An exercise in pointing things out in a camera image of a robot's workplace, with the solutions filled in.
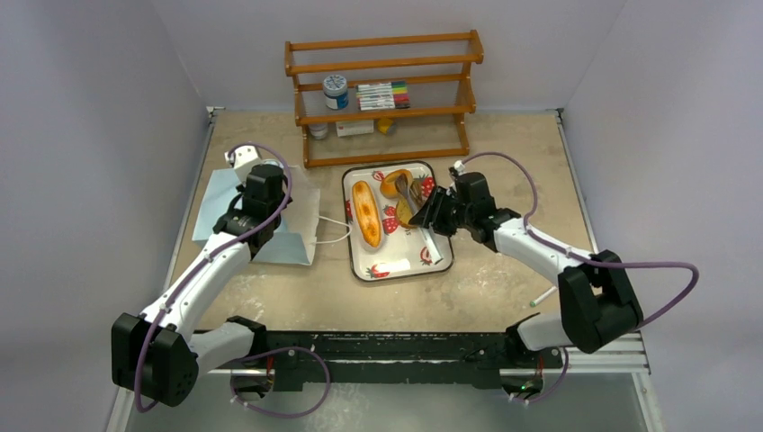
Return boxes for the metal tongs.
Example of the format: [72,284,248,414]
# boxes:
[395,175,443,265]

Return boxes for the light blue paper bag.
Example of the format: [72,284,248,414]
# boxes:
[192,166,322,266]

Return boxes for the orange bagel fake bread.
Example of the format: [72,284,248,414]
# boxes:
[380,169,413,200]

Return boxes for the long fake baguette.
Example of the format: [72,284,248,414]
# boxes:
[351,181,382,248]

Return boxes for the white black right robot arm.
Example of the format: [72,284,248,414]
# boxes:
[410,173,643,366]

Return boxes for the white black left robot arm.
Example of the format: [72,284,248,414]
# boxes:
[111,164,293,412]

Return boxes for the strawberry print white tray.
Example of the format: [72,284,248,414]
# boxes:
[342,161,454,283]

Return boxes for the small white jar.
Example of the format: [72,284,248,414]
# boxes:
[308,123,328,140]

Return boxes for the white red small box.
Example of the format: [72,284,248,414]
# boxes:
[335,120,374,138]

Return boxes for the small yellow object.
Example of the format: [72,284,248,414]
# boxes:
[376,118,396,135]

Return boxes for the white green marker pen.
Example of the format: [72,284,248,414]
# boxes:
[529,286,558,308]

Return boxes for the orange wooden shelf rack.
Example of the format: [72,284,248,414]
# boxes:
[283,30,485,168]

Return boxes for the blue paint jar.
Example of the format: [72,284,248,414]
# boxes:
[322,74,348,111]

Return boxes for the set of coloured markers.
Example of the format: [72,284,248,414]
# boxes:
[355,81,410,111]

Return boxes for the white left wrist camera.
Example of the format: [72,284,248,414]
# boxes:
[225,143,261,184]

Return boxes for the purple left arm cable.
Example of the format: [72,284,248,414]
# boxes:
[133,141,294,414]

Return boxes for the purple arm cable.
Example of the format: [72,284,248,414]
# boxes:
[133,141,294,414]
[455,151,700,330]

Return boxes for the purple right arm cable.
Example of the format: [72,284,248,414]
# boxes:
[455,151,700,330]

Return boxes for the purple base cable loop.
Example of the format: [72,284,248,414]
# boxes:
[229,347,332,419]

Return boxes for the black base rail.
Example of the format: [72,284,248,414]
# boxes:
[227,329,563,392]

